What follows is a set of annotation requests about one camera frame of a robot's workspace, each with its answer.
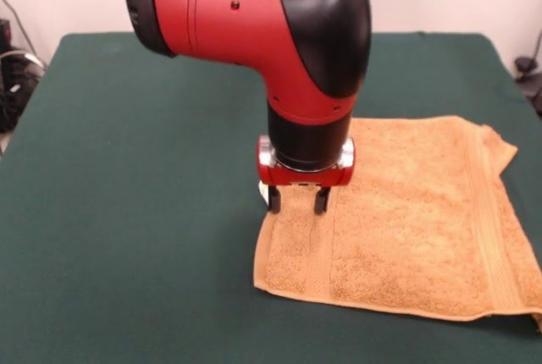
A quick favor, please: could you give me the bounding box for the dark green table cloth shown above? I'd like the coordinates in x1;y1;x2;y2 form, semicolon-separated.
0;31;542;364

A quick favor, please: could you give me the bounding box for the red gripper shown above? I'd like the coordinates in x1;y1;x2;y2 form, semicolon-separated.
255;135;357;216

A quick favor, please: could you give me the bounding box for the grey tripod base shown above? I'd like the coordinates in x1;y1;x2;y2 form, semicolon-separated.
513;29;542;119

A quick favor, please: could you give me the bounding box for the tan terry towel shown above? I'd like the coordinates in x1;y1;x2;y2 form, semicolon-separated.
252;115;542;334

